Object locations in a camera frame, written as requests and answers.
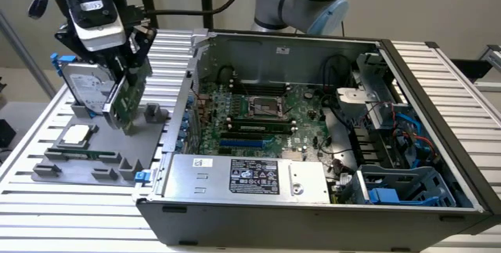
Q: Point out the green graphics card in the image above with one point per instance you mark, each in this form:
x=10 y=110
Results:
x=130 y=100

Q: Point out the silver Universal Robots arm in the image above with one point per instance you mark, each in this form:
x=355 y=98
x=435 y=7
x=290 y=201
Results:
x=290 y=6

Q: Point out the silver hard disk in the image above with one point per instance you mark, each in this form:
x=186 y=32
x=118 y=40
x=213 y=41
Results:
x=89 y=85

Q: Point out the silver CPU chip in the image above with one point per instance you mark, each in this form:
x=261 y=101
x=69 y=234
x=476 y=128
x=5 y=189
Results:
x=82 y=134

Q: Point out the black box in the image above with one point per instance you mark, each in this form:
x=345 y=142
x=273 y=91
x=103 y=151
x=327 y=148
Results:
x=7 y=132

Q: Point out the grey parts rack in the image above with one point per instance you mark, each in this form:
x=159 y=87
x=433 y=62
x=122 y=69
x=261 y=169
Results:
x=102 y=147

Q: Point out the green RAM stick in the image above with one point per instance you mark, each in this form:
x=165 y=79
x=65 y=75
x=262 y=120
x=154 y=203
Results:
x=82 y=151

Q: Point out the CPU socket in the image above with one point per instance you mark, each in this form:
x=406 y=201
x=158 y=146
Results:
x=267 y=107

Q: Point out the installed RAM stick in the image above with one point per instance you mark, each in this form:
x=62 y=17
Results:
x=261 y=127

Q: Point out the blue expansion slot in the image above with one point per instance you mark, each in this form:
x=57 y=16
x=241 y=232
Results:
x=245 y=143

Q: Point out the blue case clip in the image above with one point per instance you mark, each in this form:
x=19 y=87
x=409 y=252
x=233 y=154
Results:
x=142 y=176

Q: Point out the green motherboard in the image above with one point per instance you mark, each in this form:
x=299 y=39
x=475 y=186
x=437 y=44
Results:
x=306 y=112

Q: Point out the silver power supply unit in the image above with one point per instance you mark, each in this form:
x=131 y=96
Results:
x=219 y=176

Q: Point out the silver chipset heatsink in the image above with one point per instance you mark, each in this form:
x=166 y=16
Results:
x=294 y=155

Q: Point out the silver metal drive cage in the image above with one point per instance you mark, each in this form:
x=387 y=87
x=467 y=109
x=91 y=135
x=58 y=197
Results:
x=373 y=88

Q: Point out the black open PC case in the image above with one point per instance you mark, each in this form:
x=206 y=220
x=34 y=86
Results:
x=314 y=223

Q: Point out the blue disk caddy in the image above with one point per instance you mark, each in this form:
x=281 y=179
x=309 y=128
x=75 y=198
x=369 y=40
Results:
x=385 y=195

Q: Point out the grey disk bay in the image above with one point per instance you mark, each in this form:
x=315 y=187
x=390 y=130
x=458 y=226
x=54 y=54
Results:
x=407 y=176

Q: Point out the blue disk bracket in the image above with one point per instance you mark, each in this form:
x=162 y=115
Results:
x=59 y=65

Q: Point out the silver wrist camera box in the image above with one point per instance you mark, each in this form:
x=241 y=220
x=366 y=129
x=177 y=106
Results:
x=98 y=21

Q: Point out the grey aluminium frame post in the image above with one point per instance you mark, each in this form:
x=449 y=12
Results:
x=27 y=56

